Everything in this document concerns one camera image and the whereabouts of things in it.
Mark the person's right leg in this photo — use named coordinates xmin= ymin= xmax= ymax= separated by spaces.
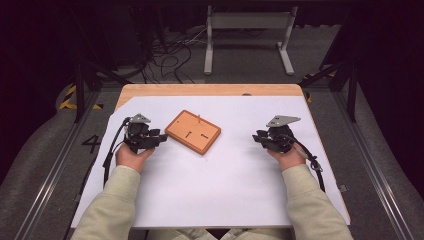
xmin=219 ymin=227 xmax=295 ymax=240

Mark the person's leg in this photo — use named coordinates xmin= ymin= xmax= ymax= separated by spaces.
xmin=145 ymin=227 xmax=218 ymax=240
xmin=219 ymin=227 xmax=295 ymax=240

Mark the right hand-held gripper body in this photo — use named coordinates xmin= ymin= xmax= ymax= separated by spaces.
xmin=263 ymin=114 xmax=302 ymax=154

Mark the person's left hand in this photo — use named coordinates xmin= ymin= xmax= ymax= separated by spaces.
xmin=115 ymin=143 xmax=156 ymax=174

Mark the white paper sheet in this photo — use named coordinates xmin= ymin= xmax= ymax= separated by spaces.
xmin=70 ymin=95 xmax=351 ymax=230

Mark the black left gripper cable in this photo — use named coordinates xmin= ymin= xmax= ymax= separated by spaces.
xmin=102 ymin=116 xmax=132 ymax=187

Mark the yellow black floor tape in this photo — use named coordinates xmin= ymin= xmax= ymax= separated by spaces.
xmin=58 ymin=84 xmax=103 ymax=111

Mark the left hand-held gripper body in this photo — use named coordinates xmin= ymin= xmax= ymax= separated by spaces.
xmin=123 ymin=113 xmax=158 ymax=155

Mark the metal floor rail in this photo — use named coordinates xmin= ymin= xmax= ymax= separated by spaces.
xmin=13 ymin=89 xmax=102 ymax=240
xmin=332 ymin=89 xmax=415 ymax=240

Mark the orange rectangular tray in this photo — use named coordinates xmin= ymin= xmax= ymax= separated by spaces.
xmin=164 ymin=109 xmax=222 ymax=156

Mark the grey metal stand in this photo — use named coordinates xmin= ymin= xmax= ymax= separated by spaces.
xmin=203 ymin=5 xmax=299 ymax=77

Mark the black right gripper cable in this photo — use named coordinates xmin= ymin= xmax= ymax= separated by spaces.
xmin=283 ymin=133 xmax=327 ymax=194

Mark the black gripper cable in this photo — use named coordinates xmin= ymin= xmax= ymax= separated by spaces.
xmin=283 ymin=133 xmax=327 ymax=194
xmin=102 ymin=116 xmax=132 ymax=187

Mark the tangle of black floor cables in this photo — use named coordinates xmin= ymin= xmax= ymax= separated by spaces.
xmin=138 ymin=28 xmax=208 ymax=85

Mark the person's right hand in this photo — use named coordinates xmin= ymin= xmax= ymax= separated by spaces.
xmin=266 ymin=142 xmax=307 ymax=172

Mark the black metal stand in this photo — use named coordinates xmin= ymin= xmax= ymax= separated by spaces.
xmin=299 ymin=55 xmax=360 ymax=123
xmin=70 ymin=59 xmax=132 ymax=123

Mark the person's left leg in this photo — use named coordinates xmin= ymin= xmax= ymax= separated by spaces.
xmin=145 ymin=227 xmax=218 ymax=240

